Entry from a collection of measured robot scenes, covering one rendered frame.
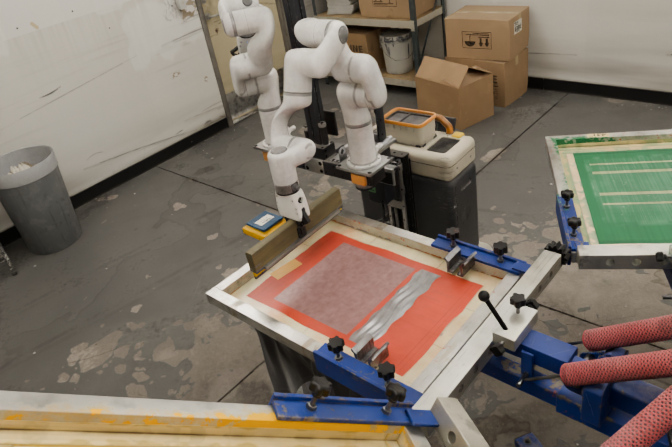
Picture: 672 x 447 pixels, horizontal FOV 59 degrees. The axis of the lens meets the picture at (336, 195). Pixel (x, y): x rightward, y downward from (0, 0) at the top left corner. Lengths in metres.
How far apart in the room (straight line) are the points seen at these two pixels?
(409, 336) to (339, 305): 0.25
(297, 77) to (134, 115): 3.57
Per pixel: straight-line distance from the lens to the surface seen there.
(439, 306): 1.76
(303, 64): 1.74
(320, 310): 1.81
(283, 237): 1.85
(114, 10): 5.11
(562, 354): 1.52
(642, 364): 1.34
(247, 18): 2.11
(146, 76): 5.26
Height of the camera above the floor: 2.12
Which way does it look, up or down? 30 degrees down
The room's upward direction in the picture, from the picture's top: 10 degrees counter-clockwise
